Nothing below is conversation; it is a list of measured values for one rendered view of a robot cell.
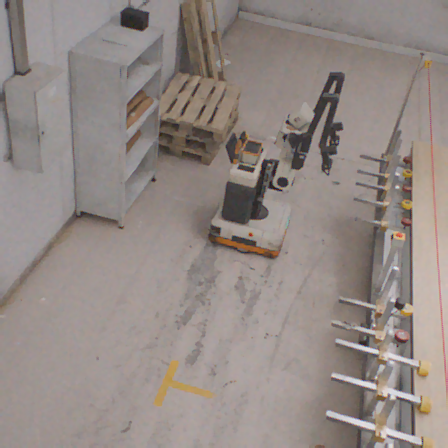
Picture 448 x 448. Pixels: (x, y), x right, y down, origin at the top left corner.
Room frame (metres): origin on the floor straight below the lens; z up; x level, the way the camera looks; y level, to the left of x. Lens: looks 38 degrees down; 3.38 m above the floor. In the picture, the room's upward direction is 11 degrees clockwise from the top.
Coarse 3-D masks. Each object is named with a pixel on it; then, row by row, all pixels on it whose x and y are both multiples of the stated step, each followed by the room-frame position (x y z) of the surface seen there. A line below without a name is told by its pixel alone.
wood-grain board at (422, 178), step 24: (432, 168) 4.68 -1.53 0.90; (432, 192) 4.28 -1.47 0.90; (432, 216) 3.91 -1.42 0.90; (432, 240) 3.59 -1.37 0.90; (432, 264) 3.30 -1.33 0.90; (432, 288) 3.04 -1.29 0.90; (432, 312) 2.80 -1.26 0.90; (432, 336) 2.59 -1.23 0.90; (432, 360) 2.40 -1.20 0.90; (432, 384) 2.22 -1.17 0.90; (432, 408) 2.06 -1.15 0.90; (432, 432) 1.91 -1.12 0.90
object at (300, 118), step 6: (294, 108) 4.47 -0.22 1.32; (300, 108) 4.37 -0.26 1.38; (306, 108) 4.40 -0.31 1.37; (294, 114) 4.33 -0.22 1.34; (300, 114) 4.30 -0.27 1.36; (306, 114) 4.33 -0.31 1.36; (312, 114) 4.44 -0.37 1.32; (294, 120) 4.31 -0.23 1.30; (300, 120) 4.30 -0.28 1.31; (306, 120) 4.30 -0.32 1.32; (294, 126) 4.31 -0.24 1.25; (300, 126) 4.30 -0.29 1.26; (306, 126) 4.30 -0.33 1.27
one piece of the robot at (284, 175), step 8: (280, 128) 4.47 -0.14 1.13; (288, 128) 4.29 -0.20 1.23; (280, 136) 4.28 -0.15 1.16; (280, 144) 4.34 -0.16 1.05; (280, 152) 4.37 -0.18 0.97; (288, 152) 4.34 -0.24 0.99; (280, 160) 4.34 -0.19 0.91; (288, 160) 4.34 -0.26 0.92; (280, 168) 4.30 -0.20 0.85; (288, 168) 4.29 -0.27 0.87; (280, 176) 4.30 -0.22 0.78; (288, 176) 4.29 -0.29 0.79; (280, 184) 4.29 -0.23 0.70; (288, 184) 4.29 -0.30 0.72
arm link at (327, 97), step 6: (324, 96) 4.15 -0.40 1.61; (330, 96) 4.14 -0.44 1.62; (336, 96) 4.15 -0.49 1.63; (324, 102) 4.14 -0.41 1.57; (330, 102) 4.13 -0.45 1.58; (318, 108) 4.15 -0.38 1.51; (324, 108) 4.15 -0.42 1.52; (318, 114) 4.15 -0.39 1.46; (312, 120) 4.16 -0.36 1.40; (318, 120) 4.15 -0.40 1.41; (312, 126) 4.15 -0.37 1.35; (306, 132) 4.15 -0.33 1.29; (312, 132) 4.15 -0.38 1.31; (306, 138) 4.13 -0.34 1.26; (306, 144) 4.13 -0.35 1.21
